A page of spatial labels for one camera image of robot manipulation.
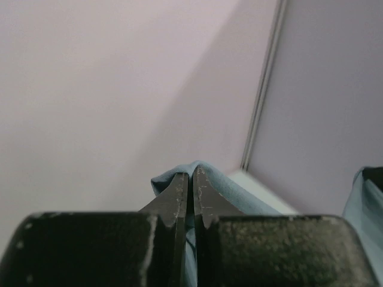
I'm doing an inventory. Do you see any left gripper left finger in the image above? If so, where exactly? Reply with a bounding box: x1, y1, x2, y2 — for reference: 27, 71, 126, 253
1, 173, 189, 286

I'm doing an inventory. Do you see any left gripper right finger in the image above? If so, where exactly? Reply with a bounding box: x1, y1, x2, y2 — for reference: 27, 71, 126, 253
193, 166, 379, 287

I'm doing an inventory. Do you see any blue-grey t shirt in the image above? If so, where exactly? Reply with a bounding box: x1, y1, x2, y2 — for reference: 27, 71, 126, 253
149, 160, 383, 287

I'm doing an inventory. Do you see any right aluminium corner post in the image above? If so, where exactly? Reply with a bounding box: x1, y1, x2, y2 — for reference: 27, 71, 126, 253
241, 0, 288, 171

